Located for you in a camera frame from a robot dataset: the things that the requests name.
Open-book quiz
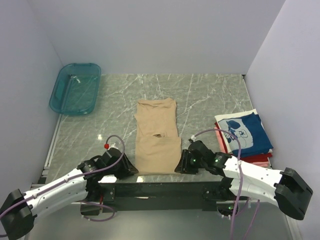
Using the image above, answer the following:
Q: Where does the beige t shirt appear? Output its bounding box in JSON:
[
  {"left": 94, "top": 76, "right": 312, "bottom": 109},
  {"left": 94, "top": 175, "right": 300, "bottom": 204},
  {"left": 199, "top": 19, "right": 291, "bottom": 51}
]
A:
[{"left": 134, "top": 98, "right": 182, "bottom": 175}]

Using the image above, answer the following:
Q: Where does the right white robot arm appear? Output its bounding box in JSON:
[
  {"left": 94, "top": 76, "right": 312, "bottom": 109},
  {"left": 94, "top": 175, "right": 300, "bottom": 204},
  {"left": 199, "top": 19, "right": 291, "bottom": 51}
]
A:
[{"left": 174, "top": 140, "right": 313, "bottom": 221}]

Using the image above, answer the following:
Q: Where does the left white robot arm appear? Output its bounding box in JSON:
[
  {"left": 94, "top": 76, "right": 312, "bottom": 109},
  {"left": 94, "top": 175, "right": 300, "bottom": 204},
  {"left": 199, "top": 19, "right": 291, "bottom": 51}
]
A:
[{"left": 0, "top": 147, "right": 139, "bottom": 240}]

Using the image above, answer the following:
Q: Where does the black base beam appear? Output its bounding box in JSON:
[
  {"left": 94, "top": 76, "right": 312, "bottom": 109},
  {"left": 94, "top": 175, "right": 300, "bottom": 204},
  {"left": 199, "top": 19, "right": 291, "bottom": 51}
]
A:
[{"left": 85, "top": 180, "right": 236, "bottom": 212}]

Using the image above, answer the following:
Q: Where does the blue white folded shirt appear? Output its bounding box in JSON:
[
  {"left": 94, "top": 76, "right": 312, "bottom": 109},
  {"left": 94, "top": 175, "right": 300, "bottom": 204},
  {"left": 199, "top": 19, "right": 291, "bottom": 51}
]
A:
[{"left": 214, "top": 109, "right": 273, "bottom": 158}]

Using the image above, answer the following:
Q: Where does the pink folded shirt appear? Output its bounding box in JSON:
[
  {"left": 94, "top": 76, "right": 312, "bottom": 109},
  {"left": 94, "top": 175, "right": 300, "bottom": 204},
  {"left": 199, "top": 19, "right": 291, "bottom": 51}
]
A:
[{"left": 215, "top": 131, "right": 273, "bottom": 168}]

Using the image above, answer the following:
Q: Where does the red folded shirt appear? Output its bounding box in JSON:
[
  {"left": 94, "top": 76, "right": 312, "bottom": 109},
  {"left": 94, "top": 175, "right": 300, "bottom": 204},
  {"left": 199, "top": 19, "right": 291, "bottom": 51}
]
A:
[{"left": 214, "top": 118, "right": 273, "bottom": 163}]

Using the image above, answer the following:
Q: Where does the teal plastic basket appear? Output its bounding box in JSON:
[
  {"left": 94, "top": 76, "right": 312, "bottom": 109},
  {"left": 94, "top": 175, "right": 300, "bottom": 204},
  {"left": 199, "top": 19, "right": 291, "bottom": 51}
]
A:
[{"left": 49, "top": 63, "right": 101, "bottom": 116}]

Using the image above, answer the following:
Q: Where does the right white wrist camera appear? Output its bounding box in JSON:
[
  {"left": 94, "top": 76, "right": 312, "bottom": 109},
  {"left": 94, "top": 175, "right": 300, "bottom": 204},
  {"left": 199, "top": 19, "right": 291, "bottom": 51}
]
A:
[{"left": 190, "top": 135, "right": 197, "bottom": 141}]

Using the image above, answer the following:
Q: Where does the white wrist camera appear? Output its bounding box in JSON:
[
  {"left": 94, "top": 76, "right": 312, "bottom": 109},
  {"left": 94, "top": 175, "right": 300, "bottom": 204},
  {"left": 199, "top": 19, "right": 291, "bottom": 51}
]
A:
[
  {"left": 190, "top": 135, "right": 197, "bottom": 141},
  {"left": 104, "top": 142, "right": 119, "bottom": 150}
]

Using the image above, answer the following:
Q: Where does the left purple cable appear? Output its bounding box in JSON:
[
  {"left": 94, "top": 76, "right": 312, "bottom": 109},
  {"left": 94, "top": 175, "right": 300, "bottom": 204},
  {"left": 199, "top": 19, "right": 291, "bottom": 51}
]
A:
[{"left": 0, "top": 134, "right": 126, "bottom": 223}]

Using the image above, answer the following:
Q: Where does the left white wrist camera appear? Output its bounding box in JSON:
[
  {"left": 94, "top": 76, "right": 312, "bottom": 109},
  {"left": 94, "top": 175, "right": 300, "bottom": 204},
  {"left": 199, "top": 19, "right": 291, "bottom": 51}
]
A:
[{"left": 104, "top": 142, "right": 119, "bottom": 150}]

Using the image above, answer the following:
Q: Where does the aluminium frame rail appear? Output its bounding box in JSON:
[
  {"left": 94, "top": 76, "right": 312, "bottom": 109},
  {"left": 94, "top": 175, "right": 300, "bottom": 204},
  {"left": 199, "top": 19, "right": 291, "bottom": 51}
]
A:
[{"left": 30, "top": 114, "right": 62, "bottom": 189}]

